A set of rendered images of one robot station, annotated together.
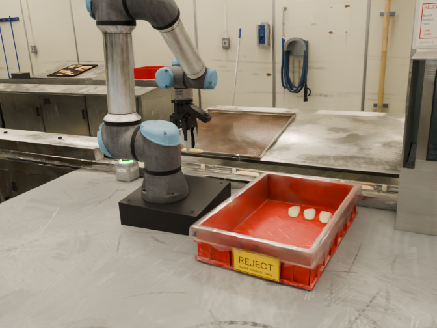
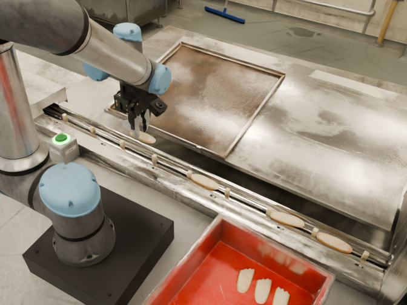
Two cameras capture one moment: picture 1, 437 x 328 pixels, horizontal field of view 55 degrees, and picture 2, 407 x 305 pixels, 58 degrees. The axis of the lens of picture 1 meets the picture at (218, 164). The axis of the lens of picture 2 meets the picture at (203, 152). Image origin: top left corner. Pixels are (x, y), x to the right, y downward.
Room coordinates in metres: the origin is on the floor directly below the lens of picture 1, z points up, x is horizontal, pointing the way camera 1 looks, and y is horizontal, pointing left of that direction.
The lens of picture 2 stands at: (0.71, -0.12, 1.70)
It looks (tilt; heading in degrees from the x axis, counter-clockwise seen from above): 41 degrees down; 2
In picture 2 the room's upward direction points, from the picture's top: 3 degrees clockwise
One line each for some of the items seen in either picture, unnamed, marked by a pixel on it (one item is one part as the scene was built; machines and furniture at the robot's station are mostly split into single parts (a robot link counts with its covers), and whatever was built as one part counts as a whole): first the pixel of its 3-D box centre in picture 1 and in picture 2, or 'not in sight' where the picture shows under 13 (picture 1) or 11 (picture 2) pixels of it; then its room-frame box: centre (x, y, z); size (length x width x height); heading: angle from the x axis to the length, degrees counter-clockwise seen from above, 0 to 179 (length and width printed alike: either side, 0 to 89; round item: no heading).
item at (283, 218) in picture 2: not in sight; (287, 218); (1.41, -0.36, 0.86); 0.10 x 0.04 x 0.01; 73
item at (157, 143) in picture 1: (159, 144); (71, 198); (1.25, 0.18, 1.06); 0.13 x 0.12 x 0.14; 66
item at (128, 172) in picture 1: (128, 173); (65, 151); (1.65, 0.38, 0.84); 0.08 x 0.08 x 0.11; 63
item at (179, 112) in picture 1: (183, 113); (131, 94); (1.67, 0.13, 1.08); 0.09 x 0.08 x 0.12; 63
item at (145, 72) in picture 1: (156, 72); not in sight; (5.42, 0.74, 0.94); 0.51 x 0.36 x 0.13; 67
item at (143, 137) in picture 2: (192, 150); (142, 135); (1.66, 0.11, 0.93); 0.10 x 0.04 x 0.01; 63
